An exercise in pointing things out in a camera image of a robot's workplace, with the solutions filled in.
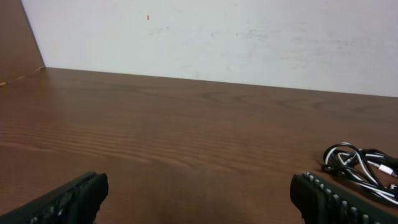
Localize white USB cable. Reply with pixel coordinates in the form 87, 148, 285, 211
324, 142, 398, 206

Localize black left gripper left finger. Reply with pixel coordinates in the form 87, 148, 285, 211
1, 172, 109, 224

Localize wooden side panel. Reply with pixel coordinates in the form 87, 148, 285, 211
1, 0, 45, 86

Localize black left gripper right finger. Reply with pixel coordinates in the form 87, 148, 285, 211
290, 171, 397, 224

